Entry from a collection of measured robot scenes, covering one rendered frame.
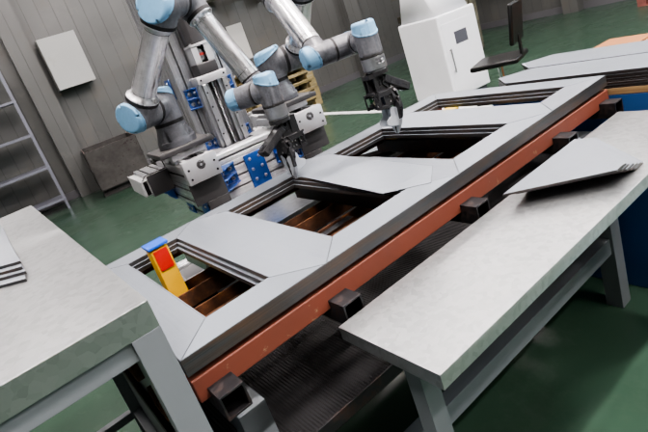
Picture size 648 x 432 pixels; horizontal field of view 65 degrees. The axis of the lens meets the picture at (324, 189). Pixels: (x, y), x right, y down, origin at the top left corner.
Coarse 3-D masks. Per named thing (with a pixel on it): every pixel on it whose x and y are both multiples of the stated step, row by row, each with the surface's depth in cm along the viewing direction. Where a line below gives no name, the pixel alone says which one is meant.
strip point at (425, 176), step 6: (432, 168) 137; (420, 174) 136; (426, 174) 134; (408, 180) 134; (414, 180) 132; (420, 180) 131; (426, 180) 129; (396, 186) 133; (402, 186) 131; (408, 186) 130; (414, 186) 129; (384, 192) 132
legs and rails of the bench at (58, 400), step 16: (128, 352) 65; (96, 368) 63; (112, 368) 64; (80, 384) 62; (96, 384) 63; (48, 400) 60; (64, 400) 61; (16, 416) 58; (32, 416) 59; (48, 416) 60; (128, 416) 191
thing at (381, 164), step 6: (378, 162) 158; (384, 162) 156; (390, 162) 154; (366, 168) 156; (372, 168) 154; (378, 168) 152; (354, 174) 155; (360, 174) 153; (366, 174) 151; (342, 180) 152; (348, 180) 150; (354, 180) 149; (348, 186) 145
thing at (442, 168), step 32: (480, 96) 197; (512, 96) 185; (544, 96) 175; (576, 96) 157; (384, 128) 196; (416, 128) 183; (448, 128) 171; (480, 128) 160; (544, 128) 148; (416, 160) 148; (448, 160) 139; (480, 160) 132; (352, 192) 148; (448, 192) 125; (192, 256) 142; (352, 256) 109; (288, 288) 100; (256, 320) 96; (224, 352) 92
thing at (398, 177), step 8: (408, 168) 143; (416, 168) 141; (424, 168) 139; (392, 176) 141; (400, 176) 139; (408, 176) 137; (376, 184) 139; (384, 184) 137; (392, 184) 135; (376, 192) 134
